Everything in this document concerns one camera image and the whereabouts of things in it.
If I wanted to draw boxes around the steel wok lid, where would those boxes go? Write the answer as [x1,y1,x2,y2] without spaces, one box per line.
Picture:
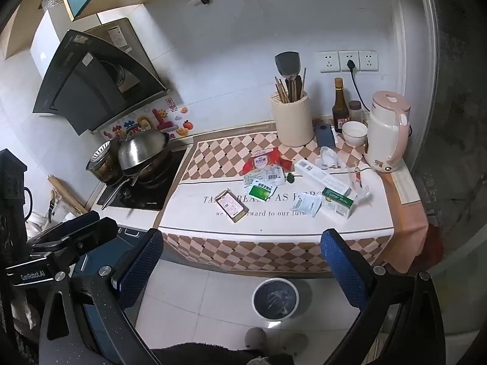
[117,129,170,171]

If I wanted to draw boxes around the small spice jar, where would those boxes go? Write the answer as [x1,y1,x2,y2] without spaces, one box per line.
[348,100,363,122]

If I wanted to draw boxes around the grey left slipper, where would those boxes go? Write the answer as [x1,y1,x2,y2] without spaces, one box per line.
[244,327,268,351]

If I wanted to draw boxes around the steel pot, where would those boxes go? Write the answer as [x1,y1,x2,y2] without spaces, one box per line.
[85,137,123,186]

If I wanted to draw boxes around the white medicine sachet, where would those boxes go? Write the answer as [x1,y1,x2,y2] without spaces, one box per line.
[291,193,322,217]

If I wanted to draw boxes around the black range hood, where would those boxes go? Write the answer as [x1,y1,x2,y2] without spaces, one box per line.
[33,17,169,135]

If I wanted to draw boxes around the grey slipper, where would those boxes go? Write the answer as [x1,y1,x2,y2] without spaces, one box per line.
[281,333,309,359]
[244,327,268,351]

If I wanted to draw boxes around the white pink electric kettle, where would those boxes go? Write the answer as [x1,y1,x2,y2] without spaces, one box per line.
[365,91,410,173]

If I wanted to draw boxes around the dark soy sauce bottle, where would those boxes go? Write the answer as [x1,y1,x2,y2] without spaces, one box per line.
[332,78,350,133]

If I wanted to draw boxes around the white wall socket strip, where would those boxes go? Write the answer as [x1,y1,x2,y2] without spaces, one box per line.
[315,50,379,73]

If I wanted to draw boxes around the long white medicine box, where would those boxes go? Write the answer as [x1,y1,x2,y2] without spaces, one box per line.
[294,159,351,196]

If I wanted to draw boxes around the grey right slipper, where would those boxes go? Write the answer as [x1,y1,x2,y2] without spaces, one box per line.
[281,333,309,359]

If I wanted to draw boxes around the wooden rolling pin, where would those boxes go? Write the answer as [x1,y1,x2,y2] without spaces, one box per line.
[48,175,88,214]

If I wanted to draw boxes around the black power cable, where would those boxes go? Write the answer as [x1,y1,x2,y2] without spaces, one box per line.
[346,59,371,113]

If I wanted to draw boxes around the black spatula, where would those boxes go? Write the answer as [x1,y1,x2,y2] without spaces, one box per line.
[275,51,302,102]

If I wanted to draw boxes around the green white sachet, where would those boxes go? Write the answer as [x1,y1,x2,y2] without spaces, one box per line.
[248,181,276,202]

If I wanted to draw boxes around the red white snack bag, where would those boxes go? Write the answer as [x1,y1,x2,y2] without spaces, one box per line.
[241,148,292,176]

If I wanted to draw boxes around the crumpled clear plastic wrapper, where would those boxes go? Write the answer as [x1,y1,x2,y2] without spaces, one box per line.
[315,147,346,170]

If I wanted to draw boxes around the small green object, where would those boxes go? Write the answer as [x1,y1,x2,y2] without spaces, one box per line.
[286,173,296,184]

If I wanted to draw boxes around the cream utensil holder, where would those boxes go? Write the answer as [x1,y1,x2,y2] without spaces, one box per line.
[271,92,314,148]

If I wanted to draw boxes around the white round trash bin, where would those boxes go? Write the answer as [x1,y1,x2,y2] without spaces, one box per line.
[252,278,300,321]

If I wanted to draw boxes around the black trousers leg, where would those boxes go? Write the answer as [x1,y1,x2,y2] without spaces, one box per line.
[151,342,295,365]

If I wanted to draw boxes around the green white medicine box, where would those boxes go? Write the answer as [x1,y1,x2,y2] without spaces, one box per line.
[322,188,354,219]

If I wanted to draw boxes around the checkered pink brown tablecloth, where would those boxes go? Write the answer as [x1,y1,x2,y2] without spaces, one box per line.
[155,124,428,275]

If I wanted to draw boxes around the fruit wall stickers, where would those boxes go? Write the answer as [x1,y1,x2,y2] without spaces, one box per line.
[100,96,195,139]

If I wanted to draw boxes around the white ceramic bowl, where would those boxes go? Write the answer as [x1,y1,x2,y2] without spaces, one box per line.
[342,121,367,148]

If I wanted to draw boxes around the clear plastic blister pack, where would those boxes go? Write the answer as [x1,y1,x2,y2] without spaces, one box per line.
[348,166,371,204]

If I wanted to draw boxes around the dark blue smartphone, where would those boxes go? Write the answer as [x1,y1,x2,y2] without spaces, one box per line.
[314,123,336,148]

